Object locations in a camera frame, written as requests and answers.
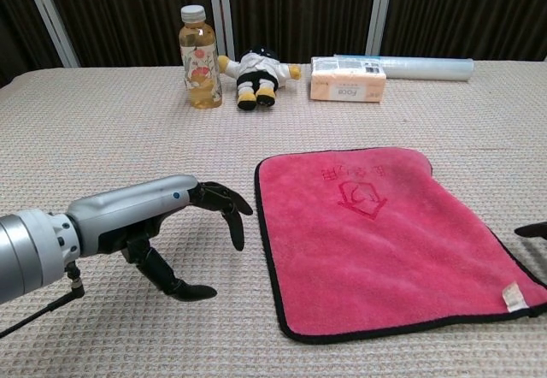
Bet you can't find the white partition frame post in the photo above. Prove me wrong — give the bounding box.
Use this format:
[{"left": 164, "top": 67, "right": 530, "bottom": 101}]
[
  {"left": 19, "top": 0, "right": 81, "bottom": 69},
  {"left": 206, "top": 0, "right": 237, "bottom": 62},
  {"left": 364, "top": 0, "right": 397, "bottom": 57}
]

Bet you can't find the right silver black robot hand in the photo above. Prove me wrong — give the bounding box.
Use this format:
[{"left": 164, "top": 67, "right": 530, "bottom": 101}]
[{"left": 514, "top": 221, "right": 547, "bottom": 239}]

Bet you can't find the beige woven tablecloth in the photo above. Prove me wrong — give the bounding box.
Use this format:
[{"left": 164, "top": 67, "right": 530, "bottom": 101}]
[{"left": 0, "top": 59, "right": 547, "bottom": 378}]

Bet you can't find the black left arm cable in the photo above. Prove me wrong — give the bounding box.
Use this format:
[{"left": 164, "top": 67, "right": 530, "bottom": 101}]
[{"left": 0, "top": 266, "right": 85, "bottom": 339}]

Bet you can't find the clear plastic wrap roll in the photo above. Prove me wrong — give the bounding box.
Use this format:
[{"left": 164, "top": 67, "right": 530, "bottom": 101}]
[{"left": 332, "top": 54, "right": 475, "bottom": 84}]

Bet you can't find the black white plush doll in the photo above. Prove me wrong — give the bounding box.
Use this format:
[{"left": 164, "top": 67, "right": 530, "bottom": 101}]
[{"left": 216, "top": 43, "right": 303, "bottom": 111}]

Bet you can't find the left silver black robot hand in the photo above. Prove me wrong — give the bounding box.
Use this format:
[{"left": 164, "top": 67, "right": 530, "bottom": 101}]
[{"left": 66, "top": 174, "right": 254, "bottom": 302}]

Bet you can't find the orange tissue pack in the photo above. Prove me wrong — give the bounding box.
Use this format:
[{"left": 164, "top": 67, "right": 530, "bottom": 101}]
[{"left": 309, "top": 56, "right": 388, "bottom": 104}]

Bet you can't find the pink cloth with black trim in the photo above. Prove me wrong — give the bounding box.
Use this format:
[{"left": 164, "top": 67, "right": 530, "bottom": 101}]
[{"left": 254, "top": 146, "right": 547, "bottom": 345}]

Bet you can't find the yellow tea bottle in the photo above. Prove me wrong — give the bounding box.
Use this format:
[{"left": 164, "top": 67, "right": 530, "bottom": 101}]
[{"left": 178, "top": 4, "right": 224, "bottom": 109}]

